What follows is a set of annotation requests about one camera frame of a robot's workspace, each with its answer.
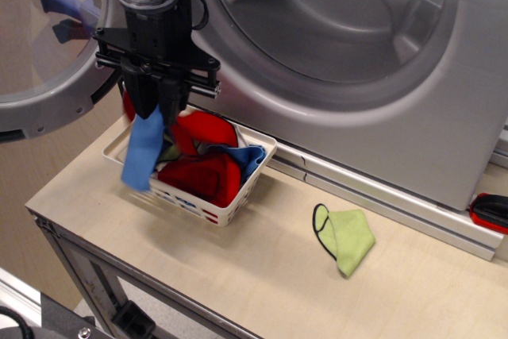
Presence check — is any blue clamp behind door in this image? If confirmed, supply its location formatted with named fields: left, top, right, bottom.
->
left=40, top=0, right=101, bottom=44

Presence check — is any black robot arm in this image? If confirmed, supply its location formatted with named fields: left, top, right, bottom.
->
left=94, top=0, right=221, bottom=126

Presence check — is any green cloth in basket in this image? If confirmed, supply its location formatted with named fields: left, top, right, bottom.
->
left=157, top=133, right=180, bottom=163

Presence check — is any blue cloth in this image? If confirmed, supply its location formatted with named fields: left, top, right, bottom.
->
left=121, top=106, right=164, bottom=191
left=208, top=144, right=267, bottom=185

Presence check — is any white plastic laundry basket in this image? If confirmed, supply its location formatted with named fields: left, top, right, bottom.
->
left=102, top=107, right=277, bottom=227

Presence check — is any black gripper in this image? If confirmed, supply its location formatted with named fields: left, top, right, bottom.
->
left=93, top=0, right=221, bottom=125

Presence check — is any white aluminium base rail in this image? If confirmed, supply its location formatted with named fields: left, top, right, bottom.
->
left=268, top=143, right=507, bottom=259

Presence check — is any grey metal table frame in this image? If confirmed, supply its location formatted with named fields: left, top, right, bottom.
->
left=28, top=207, right=258, bottom=338

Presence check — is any blue cloth in basket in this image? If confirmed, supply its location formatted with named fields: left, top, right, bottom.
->
left=208, top=144, right=267, bottom=185

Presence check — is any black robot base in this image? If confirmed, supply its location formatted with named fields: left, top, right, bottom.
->
left=1, top=295, right=111, bottom=339

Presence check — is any grey round washer door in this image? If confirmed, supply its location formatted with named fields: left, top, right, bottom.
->
left=1, top=0, right=123, bottom=142

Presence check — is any red cloth in basket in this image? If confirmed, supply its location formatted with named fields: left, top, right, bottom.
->
left=157, top=152, right=241, bottom=208

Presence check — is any white cloth in basket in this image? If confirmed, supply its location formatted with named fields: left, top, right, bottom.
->
left=234, top=125, right=248, bottom=148

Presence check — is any red and black tool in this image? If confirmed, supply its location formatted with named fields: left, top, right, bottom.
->
left=469, top=193, right=507, bottom=235

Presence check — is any green cloth on table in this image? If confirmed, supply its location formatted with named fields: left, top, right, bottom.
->
left=312, top=203, right=375, bottom=278

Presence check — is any black bracket under table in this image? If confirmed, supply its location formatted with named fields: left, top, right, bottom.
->
left=113, top=300, right=156, bottom=339

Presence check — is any grey toy washing machine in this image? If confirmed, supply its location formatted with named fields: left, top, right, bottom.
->
left=191, top=0, right=507, bottom=209

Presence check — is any red cloth with black trim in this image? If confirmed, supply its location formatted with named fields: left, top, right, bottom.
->
left=121, top=88, right=239, bottom=156

